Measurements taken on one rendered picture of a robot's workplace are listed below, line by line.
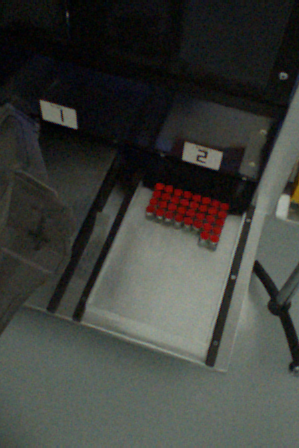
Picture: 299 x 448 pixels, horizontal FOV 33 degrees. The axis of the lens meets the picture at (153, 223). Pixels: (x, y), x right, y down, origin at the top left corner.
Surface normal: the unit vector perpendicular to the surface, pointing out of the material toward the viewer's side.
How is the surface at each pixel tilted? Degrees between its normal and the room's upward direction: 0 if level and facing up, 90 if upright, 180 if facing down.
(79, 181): 0
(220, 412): 0
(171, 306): 0
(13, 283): 52
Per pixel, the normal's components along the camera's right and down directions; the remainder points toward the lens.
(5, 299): 0.37, 0.29
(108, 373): 0.06, -0.53
